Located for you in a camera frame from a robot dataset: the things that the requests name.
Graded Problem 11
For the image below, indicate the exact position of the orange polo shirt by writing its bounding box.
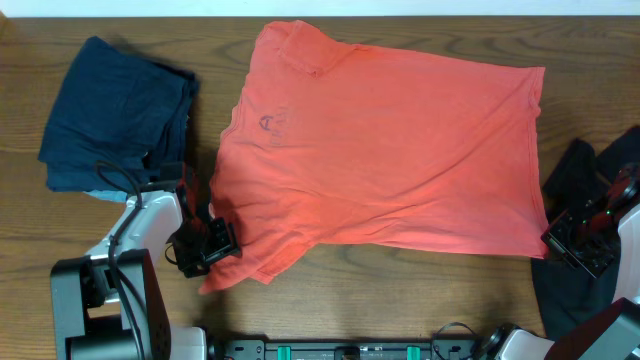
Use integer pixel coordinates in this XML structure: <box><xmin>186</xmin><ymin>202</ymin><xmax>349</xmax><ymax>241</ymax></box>
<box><xmin>202</xmin><ymin>20</ymin><xmax>547</xmax><ymax>293</ymax></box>

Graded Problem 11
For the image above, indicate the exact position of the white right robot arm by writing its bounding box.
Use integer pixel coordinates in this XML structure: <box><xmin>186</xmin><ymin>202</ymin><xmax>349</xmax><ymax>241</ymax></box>
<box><xmin>472</xmin><ymin>163</ymin><xmax>639</xmax><ymax>359</ymax></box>

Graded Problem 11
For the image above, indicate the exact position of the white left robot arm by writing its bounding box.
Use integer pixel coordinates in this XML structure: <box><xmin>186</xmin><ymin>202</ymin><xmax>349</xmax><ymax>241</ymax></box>
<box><xmin>50</xmin><ymin>162</ymin><xmax>239</xmax><ymax>360</ymax></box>

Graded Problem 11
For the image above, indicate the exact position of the black garment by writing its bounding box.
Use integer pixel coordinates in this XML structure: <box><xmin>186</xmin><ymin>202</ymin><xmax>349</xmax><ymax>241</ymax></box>
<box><xmin>531</xmin><ymin>126</ymin><xmax>639</xmax><ymax>340</ymax></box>

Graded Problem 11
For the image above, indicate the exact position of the light blue folded garment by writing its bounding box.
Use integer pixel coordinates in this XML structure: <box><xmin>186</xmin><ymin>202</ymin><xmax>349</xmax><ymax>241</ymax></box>
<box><xmin>86</xmin><ymin>190</ymin><xmax>129</xmax><ymax>203</ymax></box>

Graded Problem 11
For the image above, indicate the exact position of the folded navy blue garment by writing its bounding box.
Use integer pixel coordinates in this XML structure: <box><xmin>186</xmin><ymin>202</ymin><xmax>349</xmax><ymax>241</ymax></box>
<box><xmin>38</xmin><ymin>37</ymin><xmax>199</xmax><ymax>192</ymax></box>

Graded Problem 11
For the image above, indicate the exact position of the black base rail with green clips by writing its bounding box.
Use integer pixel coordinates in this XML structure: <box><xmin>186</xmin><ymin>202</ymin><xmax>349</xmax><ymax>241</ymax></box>
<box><xmin>208</xmin><ymin>338</ymin><xmax>477</xmax><ymax>360</ymax></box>

